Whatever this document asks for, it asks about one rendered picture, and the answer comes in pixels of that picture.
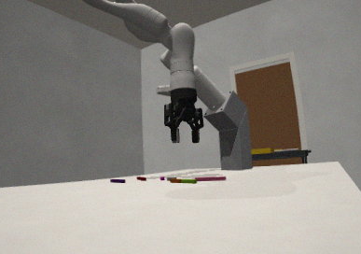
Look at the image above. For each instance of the pink rod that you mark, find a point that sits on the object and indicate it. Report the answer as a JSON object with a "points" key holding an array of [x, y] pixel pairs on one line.
{"points": [[210, 178]]}

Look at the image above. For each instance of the lime green rod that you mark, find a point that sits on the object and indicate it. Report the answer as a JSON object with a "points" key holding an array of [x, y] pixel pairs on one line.
{"points": [[193, 181]]}

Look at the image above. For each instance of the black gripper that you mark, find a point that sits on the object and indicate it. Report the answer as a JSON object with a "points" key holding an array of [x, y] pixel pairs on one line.
{"points": [[180, 109]]}

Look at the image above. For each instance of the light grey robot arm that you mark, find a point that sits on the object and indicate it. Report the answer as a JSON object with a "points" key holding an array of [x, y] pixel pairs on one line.
{"points": [[149, 25]]}

